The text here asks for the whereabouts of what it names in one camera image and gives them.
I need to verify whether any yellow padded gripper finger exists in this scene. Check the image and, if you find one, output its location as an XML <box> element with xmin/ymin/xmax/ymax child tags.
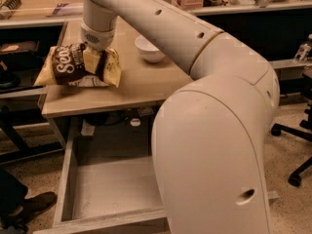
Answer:
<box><xmin>83</xmin><ymin>46</ymin><xmax>101</xmax><ymax>74</ymax></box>

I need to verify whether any brown chip bag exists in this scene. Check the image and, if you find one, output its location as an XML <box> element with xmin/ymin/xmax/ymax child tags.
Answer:
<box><xmin>34</xmin><ymin>43</ymin><xmax>121</xmax><ymax>88</ymax></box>

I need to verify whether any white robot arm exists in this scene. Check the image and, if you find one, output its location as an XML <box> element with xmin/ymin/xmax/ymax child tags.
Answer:
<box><xmin>83</xmin><ymin>0</ymin><xmax>280</xmax><ymax>234</ymax></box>

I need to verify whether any beige counter cabinet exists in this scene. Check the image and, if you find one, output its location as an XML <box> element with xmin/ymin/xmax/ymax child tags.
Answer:
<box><xmin>37</xmin><ymin>13</ymin><xmax>196</xmax><ymax>148</ymax></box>

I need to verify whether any open grey wooden drawer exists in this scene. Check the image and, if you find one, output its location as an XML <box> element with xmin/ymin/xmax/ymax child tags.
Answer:
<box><xmin>36</xmin><ymin>118</ymin><xmax>272</xmax><ymax>234</ymax></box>

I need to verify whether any purple white paper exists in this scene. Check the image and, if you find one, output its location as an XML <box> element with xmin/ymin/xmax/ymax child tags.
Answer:
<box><xmin>52</xmin><ymin>3</ymin><xmax>83</xmax><ymax>17</ymax></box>

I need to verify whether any white bowl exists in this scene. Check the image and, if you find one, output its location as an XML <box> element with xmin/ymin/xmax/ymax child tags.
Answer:
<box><xmin>135</xmin><ymin>35</ymin><xmax>165</xmax><ymax>63</ymax></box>

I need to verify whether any dark trouser leg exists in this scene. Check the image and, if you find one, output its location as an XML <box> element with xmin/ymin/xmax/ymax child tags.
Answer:
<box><xmin>0</xmin><ymin>169</ymin><xmax>27</xmax><ymax>234</ymax></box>

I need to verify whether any clear plastic bottle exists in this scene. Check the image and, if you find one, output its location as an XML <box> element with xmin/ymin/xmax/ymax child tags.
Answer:
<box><xmin>293</xmin><ymin>34</ymin><xmax>312</xmax><ymax>61</ymax></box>

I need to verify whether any black office chair base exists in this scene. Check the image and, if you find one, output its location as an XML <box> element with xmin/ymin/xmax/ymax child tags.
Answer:
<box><xmin>270</xmin><ymin>69</ymin><xmax>312</xmax><ymax>188</ymax></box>

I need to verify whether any coiled wire soldering stand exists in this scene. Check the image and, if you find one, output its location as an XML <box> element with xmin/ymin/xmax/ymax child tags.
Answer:
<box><xmin>0</xmin><ymin>0</ymin><xmax>21</xmax><ymax>20</ymax></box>

